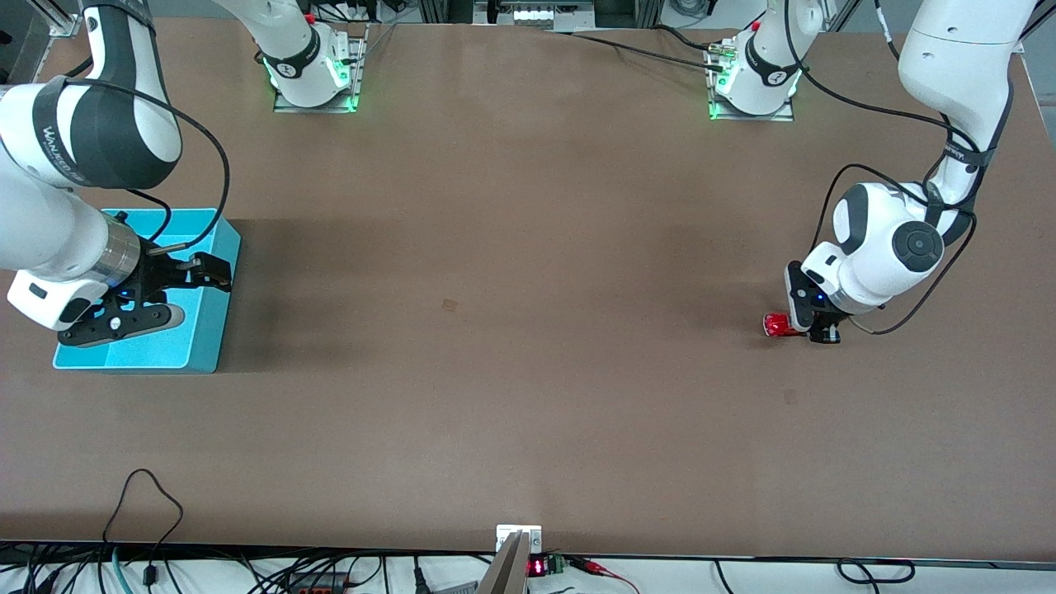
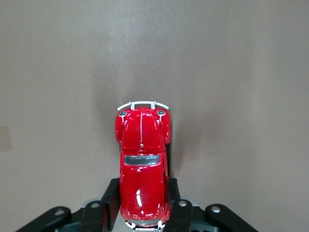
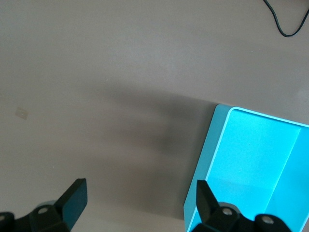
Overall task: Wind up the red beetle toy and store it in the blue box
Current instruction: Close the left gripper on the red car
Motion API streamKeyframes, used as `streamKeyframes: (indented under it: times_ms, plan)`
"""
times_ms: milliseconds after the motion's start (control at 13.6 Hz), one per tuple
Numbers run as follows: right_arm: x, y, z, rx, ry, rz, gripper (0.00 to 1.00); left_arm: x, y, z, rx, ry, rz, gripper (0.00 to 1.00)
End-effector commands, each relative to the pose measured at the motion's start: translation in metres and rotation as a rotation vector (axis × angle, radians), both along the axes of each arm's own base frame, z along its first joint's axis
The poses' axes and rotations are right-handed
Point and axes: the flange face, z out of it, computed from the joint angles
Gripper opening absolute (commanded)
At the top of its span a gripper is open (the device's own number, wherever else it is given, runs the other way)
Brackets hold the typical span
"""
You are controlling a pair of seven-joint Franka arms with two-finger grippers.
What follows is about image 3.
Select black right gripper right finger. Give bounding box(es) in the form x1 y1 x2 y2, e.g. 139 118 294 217
190 179 301 232

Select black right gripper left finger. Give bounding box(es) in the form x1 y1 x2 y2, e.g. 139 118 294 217
0 178 87 232

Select blue plastic box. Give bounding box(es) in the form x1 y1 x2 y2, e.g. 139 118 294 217
183 103 309 232

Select small square tape mark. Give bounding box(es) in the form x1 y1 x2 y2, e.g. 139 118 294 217
14 107 28 120

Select thin black looped cable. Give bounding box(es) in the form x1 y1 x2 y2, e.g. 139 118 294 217
263 0 309 38

